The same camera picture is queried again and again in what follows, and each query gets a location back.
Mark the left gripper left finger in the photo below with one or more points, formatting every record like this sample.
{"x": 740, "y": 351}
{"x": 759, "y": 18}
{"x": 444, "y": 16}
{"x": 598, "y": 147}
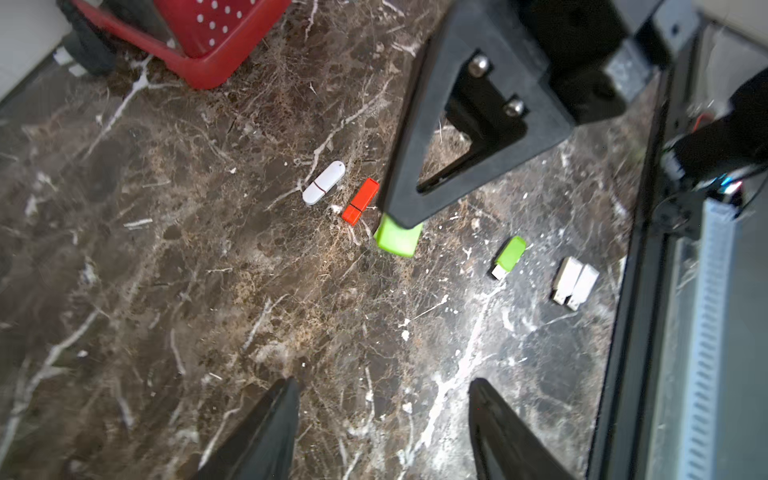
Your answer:
{"x": 262, "y": 446}

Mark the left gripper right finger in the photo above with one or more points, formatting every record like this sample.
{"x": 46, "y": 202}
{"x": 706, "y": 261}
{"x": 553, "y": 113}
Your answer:
{"x": 503, "y": 446}

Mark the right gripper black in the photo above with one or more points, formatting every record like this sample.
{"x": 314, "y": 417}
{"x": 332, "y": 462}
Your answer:
{"x": 484, "y": 72}

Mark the green usb drive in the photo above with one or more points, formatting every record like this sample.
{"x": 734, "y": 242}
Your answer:
{"x": 395, "y": 239}
{"x": 508, "y": 257}

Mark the white usb drive red end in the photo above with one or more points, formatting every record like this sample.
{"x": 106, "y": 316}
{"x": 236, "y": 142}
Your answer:
{"x": 323, "y": 183}

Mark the red toaster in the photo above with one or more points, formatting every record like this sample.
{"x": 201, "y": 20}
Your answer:
{"x": 202, "y": 41}

